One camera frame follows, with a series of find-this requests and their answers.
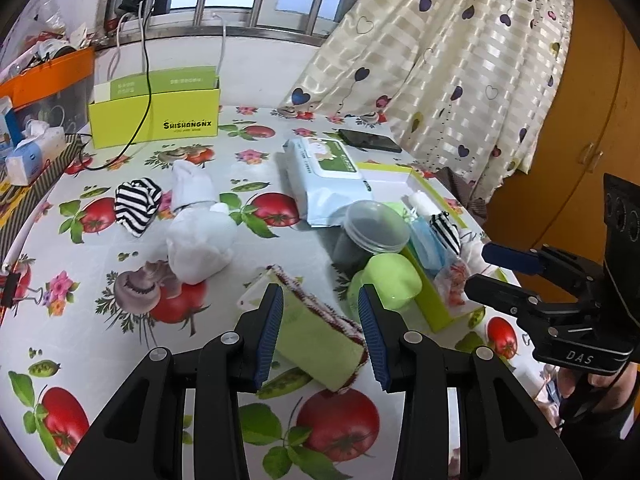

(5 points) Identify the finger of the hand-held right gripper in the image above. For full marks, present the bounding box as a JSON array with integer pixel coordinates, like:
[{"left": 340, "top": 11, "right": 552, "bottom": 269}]
[
  {"left": 482, "top": 241, "right": 568, "bottom": 277},
  {"left": 465, "top": 273, "right": 547, "bottom": 322}
]

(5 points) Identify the heart print curtain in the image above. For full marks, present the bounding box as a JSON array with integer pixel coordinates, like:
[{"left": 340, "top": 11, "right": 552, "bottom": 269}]
[{"left": 277, "top": 0, "right": 576, "bottom": 206}]

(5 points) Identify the black white striped sock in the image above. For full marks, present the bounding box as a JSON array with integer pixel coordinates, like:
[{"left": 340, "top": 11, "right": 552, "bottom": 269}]
[
  {"left": 430, "top": 212, "right": 463, "bottom": 256},
  {"left": 114, "top": 177, "right": 163, "bottom": 238}
]

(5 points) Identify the blue face mask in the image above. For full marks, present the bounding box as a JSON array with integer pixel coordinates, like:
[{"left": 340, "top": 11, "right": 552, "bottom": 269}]
[{"left": 407, "top": 215, "right": 451, "bottom": 273}]

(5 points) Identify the yellow-green cardboard box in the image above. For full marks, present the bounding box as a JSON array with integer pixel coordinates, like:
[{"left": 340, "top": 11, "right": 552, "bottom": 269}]
[{"left": 87, "top": 66, "right": 222, "bottom": 150}]

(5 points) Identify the barred window frame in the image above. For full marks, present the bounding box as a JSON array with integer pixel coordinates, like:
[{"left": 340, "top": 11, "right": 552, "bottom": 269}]
[{"left": 95, "top": 0, "right": 396, "bottom": 48}]

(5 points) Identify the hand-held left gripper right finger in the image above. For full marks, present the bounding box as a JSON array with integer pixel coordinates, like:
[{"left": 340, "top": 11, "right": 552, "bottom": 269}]
[{"left": 357, "top": 282, "right": 586, "bottom": 480}]

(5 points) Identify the green and white tray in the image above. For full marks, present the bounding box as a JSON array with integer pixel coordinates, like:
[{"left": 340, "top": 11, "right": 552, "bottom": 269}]
[{"left": 357, "top": 161, "right": 521, "bottom": 333}]

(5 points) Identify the orange lidded storage bin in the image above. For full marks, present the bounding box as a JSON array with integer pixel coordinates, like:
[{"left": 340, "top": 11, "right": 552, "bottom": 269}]
[{"left": 0, "top": 46, "right": 97, "bottom": 121}]

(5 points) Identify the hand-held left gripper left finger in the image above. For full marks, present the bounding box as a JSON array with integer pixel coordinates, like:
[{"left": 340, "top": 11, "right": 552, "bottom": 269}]
[{"left": 57, "top": 282, "right": 286, "bottom": 480}]

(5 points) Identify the pile of plastic packaging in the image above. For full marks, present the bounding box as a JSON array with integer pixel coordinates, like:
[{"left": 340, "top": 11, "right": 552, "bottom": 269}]
[{"left": 0, "top": 0, "right": 96, "bottom": 78}]

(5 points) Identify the dark patterned cloth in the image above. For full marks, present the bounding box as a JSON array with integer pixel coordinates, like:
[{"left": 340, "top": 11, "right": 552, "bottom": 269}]
[{"left": 437, "top": 167, "right": 488, "bottom": 218}]

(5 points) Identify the black cable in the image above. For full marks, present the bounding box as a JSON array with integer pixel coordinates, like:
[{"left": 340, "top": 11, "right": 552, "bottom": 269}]
[{"left": 75, "top": 0, "right": 153, "bottom": 171}]

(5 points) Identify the green towel with red fringe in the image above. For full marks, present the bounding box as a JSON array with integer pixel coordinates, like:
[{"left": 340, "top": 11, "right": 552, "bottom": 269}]
[{"left": 237, "top": 264, "right": 371, "bottom": 393}]

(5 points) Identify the blue white carton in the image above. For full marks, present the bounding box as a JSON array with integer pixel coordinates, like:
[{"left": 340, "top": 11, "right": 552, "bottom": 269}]
[{"left": 0, "top": 97, "right": 23, "bottom": 158}]

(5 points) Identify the black binder clip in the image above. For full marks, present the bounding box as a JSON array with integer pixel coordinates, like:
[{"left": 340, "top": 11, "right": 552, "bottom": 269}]
[{"left": 0, "top": 267, "right": 18, "bottom": 308}]

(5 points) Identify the fruit print tablecloth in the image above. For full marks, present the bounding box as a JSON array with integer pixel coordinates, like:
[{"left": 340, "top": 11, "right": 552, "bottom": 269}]
[{"left": 0, "top": 105, "right": 551, "bottom": 480}]

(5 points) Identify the white cloth roll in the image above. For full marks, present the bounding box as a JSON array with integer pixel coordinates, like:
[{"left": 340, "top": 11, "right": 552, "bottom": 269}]
[{"left": 402, "top": 191, "right": 441, "bottom": 221}]

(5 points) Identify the blue white tissue pack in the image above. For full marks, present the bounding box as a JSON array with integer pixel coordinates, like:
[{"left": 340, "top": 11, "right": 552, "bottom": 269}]
[{"left": 5, "top": 120, "right": 68, "bottom": 186}]

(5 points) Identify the wet wipes pack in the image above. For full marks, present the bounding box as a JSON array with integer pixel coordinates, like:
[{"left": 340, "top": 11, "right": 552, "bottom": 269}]
[{"left": 278, "top": 137, "right": 373, "bottom": 228}]

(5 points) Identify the small white sock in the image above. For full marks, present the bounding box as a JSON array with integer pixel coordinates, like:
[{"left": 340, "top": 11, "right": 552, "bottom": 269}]
[{"left": 170, "top": 159, "right": 218, "bottom": 211}]

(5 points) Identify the black phone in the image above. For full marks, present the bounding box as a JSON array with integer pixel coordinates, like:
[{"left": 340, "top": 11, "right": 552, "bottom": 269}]
[{"left": 338, "top": 129, "right": 403, "bottom": 154}]

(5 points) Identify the person's right hand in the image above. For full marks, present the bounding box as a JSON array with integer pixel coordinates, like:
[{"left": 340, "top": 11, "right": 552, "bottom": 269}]
[{"left": 560, "top": 362, "right": 640, "bottom": 413}]

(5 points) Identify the light green container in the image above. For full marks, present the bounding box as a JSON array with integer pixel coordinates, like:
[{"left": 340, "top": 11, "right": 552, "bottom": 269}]
[{"left": 347, "top": 254, "right": 423, "bottom": 318}]

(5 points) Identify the large white sock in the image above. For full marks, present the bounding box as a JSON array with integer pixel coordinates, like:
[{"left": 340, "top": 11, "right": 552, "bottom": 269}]
[{"left": 165, "top": 202, "right": 238, "bottom": 283}]

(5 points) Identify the wooden cabinet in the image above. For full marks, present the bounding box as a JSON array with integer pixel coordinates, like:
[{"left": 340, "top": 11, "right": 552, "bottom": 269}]
[{"left": 482, "top": 0, "right": 640, "bottom": 276}]

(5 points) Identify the red snack packet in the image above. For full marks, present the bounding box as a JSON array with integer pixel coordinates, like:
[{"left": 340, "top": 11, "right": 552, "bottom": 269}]
[{"left": 435, "top": 260, "right": 473, "bottom": 308}]

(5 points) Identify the clear plastic jar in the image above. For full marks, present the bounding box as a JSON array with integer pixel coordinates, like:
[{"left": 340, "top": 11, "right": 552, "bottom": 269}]
[{"left": 332, "top": 200, "right": 411, "bottom": 281}]

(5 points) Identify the striped yellow box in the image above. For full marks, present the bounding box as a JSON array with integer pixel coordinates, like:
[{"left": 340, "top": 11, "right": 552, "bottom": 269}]
[{"left": 0, "top": 135, "right": 86, "bottom": 261}]

